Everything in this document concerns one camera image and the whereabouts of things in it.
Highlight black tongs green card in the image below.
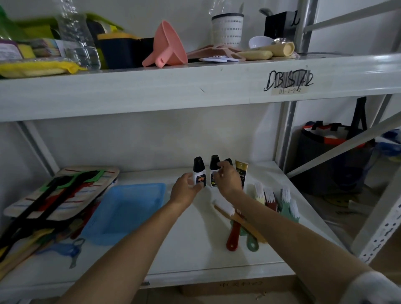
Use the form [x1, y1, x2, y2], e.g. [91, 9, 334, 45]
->
[0, 169, 107, 251]

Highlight cream handled brush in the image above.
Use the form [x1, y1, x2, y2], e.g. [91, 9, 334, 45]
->
[253, 182, 266, 206]

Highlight white bowl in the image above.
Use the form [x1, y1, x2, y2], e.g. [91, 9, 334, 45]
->
[249, 35, 275, 50]

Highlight amber handled brush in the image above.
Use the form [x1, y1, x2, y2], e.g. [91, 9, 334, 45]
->
[213, 200, 269, 244]

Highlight yellow scouring cloth pack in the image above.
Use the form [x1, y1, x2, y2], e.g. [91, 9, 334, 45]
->
[0, 59, 87, 79]

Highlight person's right forearm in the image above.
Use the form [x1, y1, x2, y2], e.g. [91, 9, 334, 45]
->
[230, 193, 373, 295]

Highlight pink plastic funnel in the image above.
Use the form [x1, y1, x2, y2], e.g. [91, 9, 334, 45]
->
[141, 20, 188, 68]

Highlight blue plastic basket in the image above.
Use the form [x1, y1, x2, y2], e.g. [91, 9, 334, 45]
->
[81, 183, 167, 246]

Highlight pile of colourful plastic utensils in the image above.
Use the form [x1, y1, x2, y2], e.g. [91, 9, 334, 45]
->
[41, 200, 101, 248]

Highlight person's left hand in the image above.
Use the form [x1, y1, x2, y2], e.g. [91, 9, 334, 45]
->
[169, 172, 204, 210]

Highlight green spray bottle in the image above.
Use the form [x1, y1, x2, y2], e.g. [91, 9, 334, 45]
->
[0, 5, 16, 41]

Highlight navy container yellow lid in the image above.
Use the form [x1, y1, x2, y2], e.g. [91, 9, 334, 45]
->
[96, 31, 142, 69]

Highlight yellow perforated disc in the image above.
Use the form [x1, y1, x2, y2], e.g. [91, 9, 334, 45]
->
[324, 195, 350, 207]

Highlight yellow flat sponge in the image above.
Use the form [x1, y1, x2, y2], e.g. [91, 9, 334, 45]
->
[233, 50, 274, 61]

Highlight black box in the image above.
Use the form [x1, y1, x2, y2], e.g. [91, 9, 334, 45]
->
[137, 37, 156, 66]

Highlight dark bag orange trim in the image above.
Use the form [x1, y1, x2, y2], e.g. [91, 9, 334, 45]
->
[294, 97, 376, 196]

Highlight white perforated card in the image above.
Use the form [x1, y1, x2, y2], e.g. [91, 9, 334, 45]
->
[199, 55, 234, 64]

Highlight yellow handled tool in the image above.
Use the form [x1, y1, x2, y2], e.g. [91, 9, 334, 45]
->
[0, 228, 56, 279]

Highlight clear plastic bottle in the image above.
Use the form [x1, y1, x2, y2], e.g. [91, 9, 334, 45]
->
[56, 0, 102, 71]

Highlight striped cream pot holder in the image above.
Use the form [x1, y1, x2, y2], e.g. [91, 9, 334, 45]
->
[3, 166, 120, 221]

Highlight pink flat plastic tray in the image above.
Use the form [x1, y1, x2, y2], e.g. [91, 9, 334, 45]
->
[187, 43, 248, 62]

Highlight person's left forearm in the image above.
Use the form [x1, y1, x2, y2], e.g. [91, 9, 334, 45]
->
[58, 200, 188, 304]

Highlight clear plastic wrap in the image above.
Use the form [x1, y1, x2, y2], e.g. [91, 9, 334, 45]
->
[208, 0, 246, 16]

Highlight person's right hand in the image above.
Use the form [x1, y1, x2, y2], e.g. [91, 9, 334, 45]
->
[213, 160, 244, 204]

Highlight white perforated cup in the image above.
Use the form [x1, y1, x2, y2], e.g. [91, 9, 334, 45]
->
[211, 13, 245, 49]

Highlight colourful striped scouring pads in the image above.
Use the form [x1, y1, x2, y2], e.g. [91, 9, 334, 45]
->
[30, 37, 63, 58]

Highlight black gold tube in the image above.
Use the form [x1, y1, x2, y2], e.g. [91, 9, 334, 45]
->
[235, 160, 249, 190]

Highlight blue plastic bag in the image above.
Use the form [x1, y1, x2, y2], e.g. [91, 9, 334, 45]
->
[374, 128, 401, 157]

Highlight large cardboard box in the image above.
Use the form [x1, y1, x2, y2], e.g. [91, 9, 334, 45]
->
[180, 275, 297, 298]

